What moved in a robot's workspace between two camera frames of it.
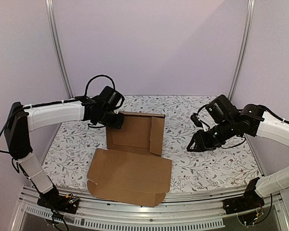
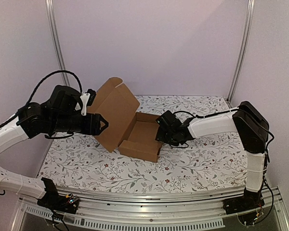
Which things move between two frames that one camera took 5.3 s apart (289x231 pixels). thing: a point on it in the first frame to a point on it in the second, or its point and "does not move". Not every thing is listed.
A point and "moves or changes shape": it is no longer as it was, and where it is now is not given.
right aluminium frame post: x=249 y=26 does not move
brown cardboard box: x=132 y=170 moves or changes shape
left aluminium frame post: x=49 y=6 does not move
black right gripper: x=204 y=138 to x=160 y=134
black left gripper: x=119 y=122 to x=92 y=126
